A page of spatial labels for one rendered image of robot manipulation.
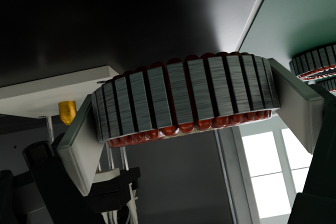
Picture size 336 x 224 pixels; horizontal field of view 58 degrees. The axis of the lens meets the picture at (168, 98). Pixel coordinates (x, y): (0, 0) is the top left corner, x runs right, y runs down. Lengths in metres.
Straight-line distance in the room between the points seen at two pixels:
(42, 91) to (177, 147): 0.35
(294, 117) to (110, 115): 0.09
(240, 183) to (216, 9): 0.29
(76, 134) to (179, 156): 0.45
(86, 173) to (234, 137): 0.30
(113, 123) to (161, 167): 0.45
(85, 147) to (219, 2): 0.12
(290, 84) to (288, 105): 0.01
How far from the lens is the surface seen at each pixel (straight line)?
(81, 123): 0.17
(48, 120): 0.46
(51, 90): 0.31
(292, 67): 0.54
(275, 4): 0.29
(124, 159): 0.50
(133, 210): 0.49
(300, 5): 0.32
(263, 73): 0.16
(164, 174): 0.60
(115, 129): 0.15
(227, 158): 0.43
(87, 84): 0.30
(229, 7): 0.22
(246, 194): 0.44
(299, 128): 0.17
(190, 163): 0.60
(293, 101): 0.17
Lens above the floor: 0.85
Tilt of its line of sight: 9 degrees down
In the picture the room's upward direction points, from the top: 169 degrees clockwise
